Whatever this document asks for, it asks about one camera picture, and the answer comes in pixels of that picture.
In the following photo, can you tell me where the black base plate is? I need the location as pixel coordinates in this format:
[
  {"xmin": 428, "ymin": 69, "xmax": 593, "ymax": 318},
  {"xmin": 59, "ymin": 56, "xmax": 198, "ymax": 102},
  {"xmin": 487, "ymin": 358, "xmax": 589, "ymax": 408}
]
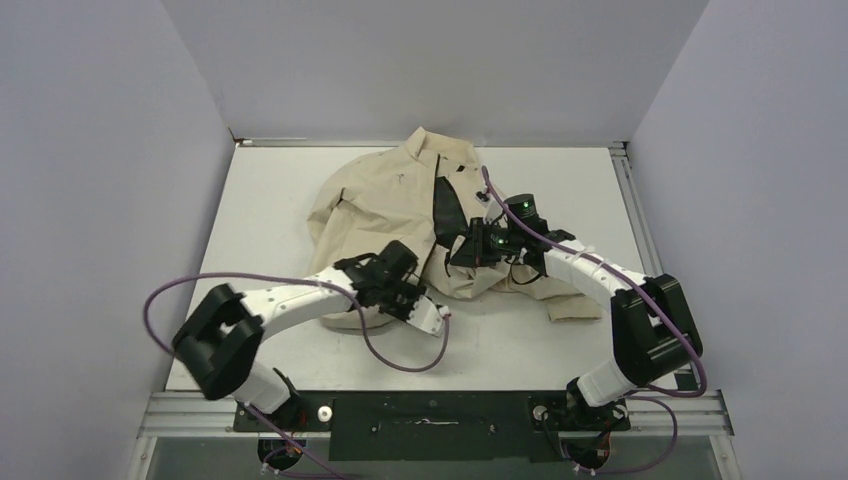
[{"xmin": 270, "ymin": 390, "xmax": 631, "ymax": 462}]

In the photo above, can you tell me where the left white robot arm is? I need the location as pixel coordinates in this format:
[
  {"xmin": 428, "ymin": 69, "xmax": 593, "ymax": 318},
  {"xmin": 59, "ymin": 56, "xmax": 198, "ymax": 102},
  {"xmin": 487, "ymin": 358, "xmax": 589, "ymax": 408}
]
[{"xmin": 172, "ymin": 240, "xmax": 449, "ymax": 430}]

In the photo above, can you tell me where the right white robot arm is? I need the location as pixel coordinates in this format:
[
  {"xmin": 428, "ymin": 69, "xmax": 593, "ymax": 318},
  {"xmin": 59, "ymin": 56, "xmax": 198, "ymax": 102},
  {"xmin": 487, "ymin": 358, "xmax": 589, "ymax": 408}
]
[{"xmin": 449, "ymin": 191, "xmax": 703, "ymax": 428}]

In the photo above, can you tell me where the aluminium frame rail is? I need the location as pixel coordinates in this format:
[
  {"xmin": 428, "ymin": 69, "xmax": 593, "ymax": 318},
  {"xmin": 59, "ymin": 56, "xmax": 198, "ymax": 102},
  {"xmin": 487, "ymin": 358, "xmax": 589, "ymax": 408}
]
[{"xmin": 609, "ymin": 142, "xmax": 737, "ymax": 439}]

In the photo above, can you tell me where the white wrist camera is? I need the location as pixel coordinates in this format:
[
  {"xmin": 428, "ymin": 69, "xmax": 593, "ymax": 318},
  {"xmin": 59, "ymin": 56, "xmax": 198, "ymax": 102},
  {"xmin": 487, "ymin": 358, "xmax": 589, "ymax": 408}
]
[
  {"xmin": 405, "ymin": 296, "xmax": 451, "ymax": 337},
  {"xmin": 475, "ymin": 191, "xmax": 504, "ymax": 224}
]

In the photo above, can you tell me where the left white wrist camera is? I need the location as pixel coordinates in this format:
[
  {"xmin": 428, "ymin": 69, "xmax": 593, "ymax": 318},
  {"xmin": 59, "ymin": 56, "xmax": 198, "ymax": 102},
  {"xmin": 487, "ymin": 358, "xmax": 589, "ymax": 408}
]
[{"xmin": 405, "ymin": 296, "xmax": 451, "ymax": 337}]

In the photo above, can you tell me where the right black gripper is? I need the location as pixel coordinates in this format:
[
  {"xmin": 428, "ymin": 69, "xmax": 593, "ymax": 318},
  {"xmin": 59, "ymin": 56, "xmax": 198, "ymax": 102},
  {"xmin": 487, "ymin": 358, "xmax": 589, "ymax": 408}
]
[{"xmin": 452, "ymin": 217, "xmax": 524, "ymax": 267}]

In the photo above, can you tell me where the beige zip jacket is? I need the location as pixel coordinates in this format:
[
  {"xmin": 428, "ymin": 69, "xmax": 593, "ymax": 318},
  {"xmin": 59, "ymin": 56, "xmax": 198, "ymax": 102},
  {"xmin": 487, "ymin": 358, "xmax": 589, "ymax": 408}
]
[{"xmin": 306, "ymin": 128, "xmax": 602, "ymax": 322}]

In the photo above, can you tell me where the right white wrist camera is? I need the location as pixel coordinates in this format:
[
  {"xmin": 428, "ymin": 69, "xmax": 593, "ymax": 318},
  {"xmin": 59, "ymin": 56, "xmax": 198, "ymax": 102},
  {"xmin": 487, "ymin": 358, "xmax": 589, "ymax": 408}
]
[{"xmin": 475, "ymin": 191, "xmax": 504, "ymax": 224}]

